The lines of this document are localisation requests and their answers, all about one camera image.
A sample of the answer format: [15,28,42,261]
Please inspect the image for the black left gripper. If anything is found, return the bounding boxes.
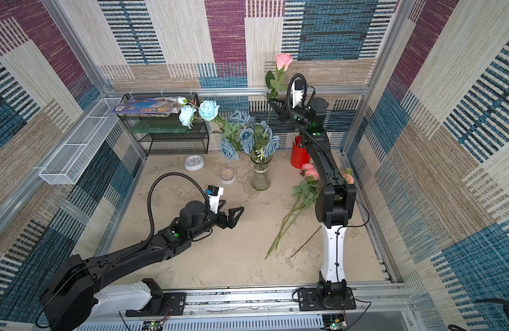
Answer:
[189,200,245,244]

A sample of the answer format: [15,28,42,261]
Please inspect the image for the white daisy sprig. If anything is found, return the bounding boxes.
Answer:
[255,149,266,161]

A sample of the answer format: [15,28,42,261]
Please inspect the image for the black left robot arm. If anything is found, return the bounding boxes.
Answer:
[40,201,244,330]

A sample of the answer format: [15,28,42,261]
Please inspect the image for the white and blue alarm clock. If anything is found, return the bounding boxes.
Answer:
[184,154,205,172]

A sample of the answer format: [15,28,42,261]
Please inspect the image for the dusty blue rose bunch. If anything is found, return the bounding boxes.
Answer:
[219,110,280,161]

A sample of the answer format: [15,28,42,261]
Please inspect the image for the single pink rose stem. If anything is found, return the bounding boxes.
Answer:
[265,53,293,100]

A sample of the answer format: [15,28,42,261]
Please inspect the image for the small pink rosebud stem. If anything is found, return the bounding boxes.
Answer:
[290,234,323,258]

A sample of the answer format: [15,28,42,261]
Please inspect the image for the black wire rack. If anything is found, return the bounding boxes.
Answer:
[116,92,210,156]

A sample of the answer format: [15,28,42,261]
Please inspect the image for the large peach pink rose stem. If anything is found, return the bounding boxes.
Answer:
[270,167,355,249]

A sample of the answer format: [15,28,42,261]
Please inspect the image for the pink carnation stem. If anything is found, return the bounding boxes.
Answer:
[264,163,321,261]

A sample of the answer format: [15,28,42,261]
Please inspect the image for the colourful magazine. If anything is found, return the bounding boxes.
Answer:
[111,97,181,117]

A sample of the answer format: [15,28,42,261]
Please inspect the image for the red pen holder cup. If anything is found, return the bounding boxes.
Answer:
[290,135,310,169]

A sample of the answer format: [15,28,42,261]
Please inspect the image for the light blue flower stem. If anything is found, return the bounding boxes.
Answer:
[177,97,225,129]

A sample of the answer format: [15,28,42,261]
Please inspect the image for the ribbed glass vase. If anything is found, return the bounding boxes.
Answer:
[250,156,272,191]

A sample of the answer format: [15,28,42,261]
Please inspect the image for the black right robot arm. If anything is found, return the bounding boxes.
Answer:
[269,98,356,309]

